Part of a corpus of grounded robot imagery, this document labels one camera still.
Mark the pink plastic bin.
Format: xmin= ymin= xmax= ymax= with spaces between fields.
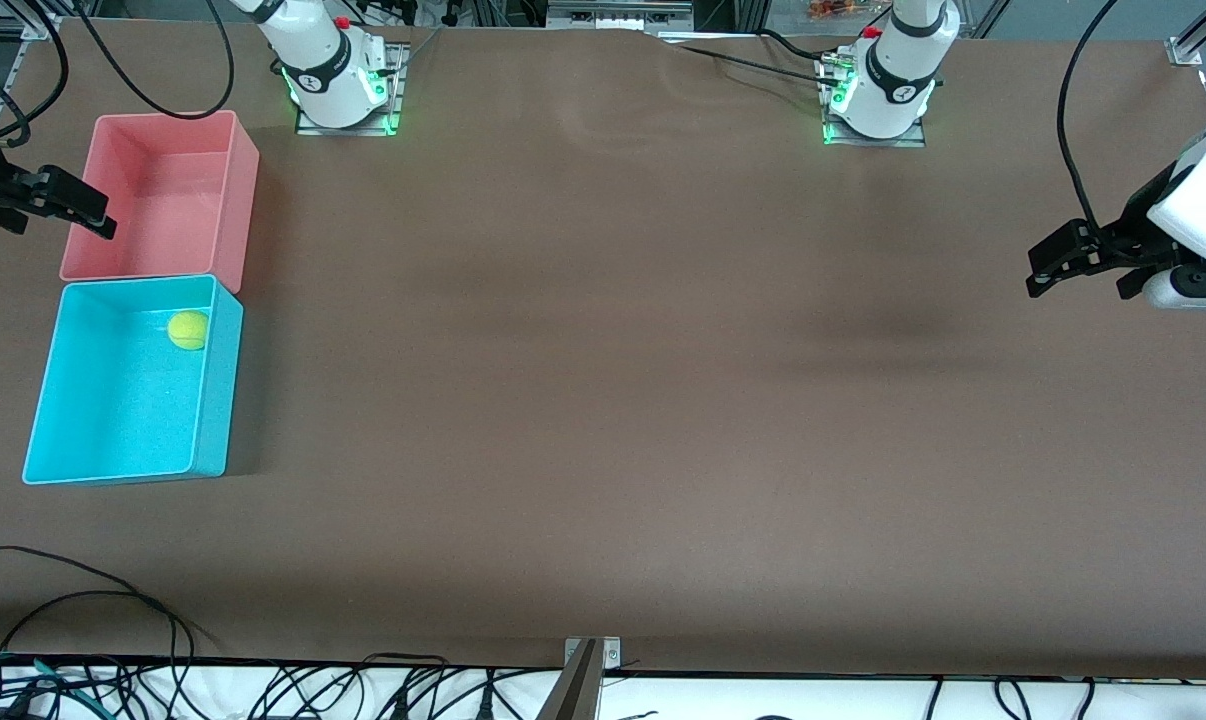
xmin=58 ymin=110 xmax=261 ymax=295

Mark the blue plastic bin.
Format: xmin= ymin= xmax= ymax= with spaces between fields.
xmin=21 ymin=273 xmax=246 ymax=487

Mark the black base power cable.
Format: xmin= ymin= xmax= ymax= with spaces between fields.
xmin=663 ymin=28 xmax=844 ymax=87

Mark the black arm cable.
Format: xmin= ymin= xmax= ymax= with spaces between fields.
xmin=73 ymin=0 xmax=237 ymax=120
xmin=0 ymin=0 xmax=70 ymax=151
xmin=1057 ymin=0 xmax=1120 ymax=237

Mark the dark camera stand pole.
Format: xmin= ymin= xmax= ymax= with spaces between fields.
xmin=535 ymin=640 xmax=604 ymax=720

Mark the small metal bracket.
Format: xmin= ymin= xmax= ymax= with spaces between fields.
xmin=565 ymin=637 xmax=622 ymax=669

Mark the thin black cable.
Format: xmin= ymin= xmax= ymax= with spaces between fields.
xmin=0 ymin=545 xmax=199 ymax=666
xmin=0 ymin=589 xmax=180 ymax=667

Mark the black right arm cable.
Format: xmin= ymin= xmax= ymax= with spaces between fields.
xmin=0 ymin=0 xmax=70 ymax=151
xmin=73 ymin=0 xmax=237 ymax=120

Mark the aluminium frame rail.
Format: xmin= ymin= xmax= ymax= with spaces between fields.
xmin=546 ymin=0 xmax=694 ymax=31

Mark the aluminium corner profile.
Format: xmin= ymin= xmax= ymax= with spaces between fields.
xmin=1168 ymin=0 xmax=1206 ymax=69

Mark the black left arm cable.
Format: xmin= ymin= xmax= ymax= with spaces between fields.
xmin=1057 ymin=0 xmax=1120 ymax=237

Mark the yellow tennis ball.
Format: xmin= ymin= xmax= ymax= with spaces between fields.
xmin=167 ymin=310 xmax=211 ymax=352

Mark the aluminium side rail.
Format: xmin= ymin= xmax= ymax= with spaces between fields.
xmin=0 ymin=12 xmax=64 ymax=151

